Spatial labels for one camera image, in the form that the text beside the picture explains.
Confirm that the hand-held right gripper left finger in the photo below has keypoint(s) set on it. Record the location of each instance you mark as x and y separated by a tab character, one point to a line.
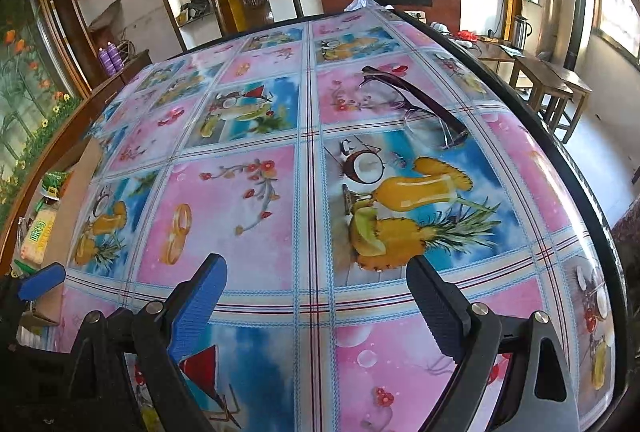
197	307

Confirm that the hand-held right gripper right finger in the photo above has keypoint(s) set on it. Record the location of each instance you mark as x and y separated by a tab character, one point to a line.
440	309

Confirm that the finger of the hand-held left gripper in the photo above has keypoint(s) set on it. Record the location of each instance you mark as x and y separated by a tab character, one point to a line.
42	281

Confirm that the yellow cracker pack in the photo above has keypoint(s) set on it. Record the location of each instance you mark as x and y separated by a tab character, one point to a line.
41	234

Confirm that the cardboard box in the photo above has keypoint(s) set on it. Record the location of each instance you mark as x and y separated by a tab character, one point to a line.
77	202

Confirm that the large green snack packet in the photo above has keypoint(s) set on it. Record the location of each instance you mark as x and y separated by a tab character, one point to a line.
55	186

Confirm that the dark-framed eyeglasses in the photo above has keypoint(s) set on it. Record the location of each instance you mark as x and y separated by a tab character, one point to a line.
430	107

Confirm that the wooden sideboard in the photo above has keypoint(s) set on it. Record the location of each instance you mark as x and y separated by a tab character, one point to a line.
125	70

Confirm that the purple bottle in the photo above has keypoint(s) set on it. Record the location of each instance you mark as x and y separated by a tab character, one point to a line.
105	62
115	57

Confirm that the wooden stools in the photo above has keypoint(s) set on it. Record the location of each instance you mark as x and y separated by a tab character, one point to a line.
555	82

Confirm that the low wooden table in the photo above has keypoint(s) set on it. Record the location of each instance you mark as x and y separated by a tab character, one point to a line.
495	48

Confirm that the brown carton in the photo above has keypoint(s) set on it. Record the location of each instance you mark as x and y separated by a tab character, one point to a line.
106	16

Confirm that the red small item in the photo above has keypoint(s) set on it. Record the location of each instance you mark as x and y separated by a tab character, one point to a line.
467	35

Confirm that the steel electric kettle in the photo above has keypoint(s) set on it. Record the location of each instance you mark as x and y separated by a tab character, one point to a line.
522	32

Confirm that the dark shoes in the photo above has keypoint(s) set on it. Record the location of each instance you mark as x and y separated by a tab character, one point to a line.
194	7

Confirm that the white plastic bag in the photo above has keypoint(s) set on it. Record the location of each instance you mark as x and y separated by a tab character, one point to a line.
362	4

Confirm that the white tower air conditioner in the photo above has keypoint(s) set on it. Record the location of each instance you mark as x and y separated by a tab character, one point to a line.
577	2

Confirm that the flower wall mural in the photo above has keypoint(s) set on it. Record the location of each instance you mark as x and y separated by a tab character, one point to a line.
25	102

